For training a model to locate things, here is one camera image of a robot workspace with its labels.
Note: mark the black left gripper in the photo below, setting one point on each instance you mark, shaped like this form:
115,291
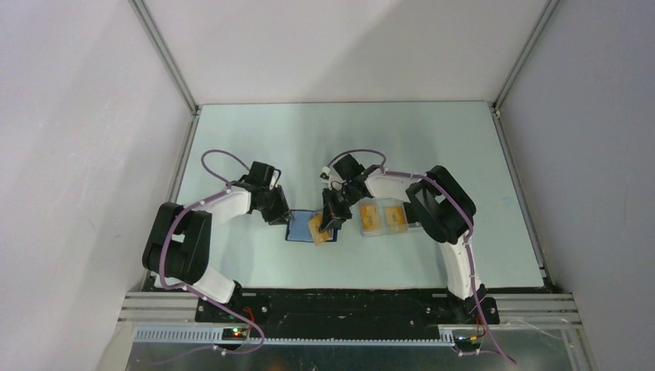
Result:
282,213

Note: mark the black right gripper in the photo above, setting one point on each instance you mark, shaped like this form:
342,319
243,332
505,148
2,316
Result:
333,216

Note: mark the blue card holder wallet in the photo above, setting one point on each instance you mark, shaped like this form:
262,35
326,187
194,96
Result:
299,231

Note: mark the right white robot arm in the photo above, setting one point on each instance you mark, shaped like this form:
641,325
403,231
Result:
442,207

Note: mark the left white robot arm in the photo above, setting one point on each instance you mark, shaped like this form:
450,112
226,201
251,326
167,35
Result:
179,244

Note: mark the orange card stack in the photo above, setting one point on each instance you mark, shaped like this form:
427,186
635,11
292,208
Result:
371,223

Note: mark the clear plastic card tray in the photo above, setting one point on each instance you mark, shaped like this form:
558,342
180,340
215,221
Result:
411,217

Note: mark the left controller board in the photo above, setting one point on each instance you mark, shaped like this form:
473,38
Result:
235,334

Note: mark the controller board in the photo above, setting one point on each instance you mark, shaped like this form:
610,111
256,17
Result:
469,339
235,334

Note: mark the right controller board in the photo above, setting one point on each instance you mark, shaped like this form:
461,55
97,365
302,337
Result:
469,339

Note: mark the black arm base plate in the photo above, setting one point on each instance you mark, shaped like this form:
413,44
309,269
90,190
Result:
360,314

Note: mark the grey cable duct strip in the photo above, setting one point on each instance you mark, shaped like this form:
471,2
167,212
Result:
218,336

